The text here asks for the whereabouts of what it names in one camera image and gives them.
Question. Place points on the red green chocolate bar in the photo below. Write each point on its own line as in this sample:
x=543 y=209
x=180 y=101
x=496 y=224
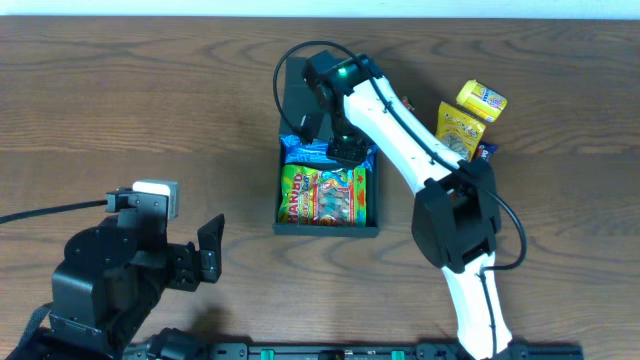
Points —
x=407 y=103

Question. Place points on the purple Dairy Milk bar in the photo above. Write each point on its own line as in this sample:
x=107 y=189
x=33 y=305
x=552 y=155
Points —
x=485 y=151

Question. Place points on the yellow Mentos gum bottle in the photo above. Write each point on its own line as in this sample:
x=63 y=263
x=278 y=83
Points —
x=481 y=100

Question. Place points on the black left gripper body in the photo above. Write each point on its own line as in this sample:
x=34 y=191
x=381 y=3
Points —
x=190 y=265

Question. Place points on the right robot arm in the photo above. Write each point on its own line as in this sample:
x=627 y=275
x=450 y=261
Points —
x=456 y=213

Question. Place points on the yellow Hacks candy bag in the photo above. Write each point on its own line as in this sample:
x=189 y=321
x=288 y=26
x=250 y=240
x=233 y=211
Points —
x=458 y=130

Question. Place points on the blue Oreo cookie pack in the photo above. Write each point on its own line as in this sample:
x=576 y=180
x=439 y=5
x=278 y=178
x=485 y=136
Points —
x=294 y=152

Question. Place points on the green Haribo gummy bag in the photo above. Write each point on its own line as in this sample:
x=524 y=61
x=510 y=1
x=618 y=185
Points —
x=323 y=197

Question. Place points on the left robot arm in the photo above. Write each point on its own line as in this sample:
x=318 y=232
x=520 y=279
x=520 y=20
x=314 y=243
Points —
x=114 y=274

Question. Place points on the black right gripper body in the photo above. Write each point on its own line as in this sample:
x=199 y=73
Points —
x=347 y=150

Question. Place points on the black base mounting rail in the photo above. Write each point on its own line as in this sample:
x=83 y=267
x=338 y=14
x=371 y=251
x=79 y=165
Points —
x=172 y=343

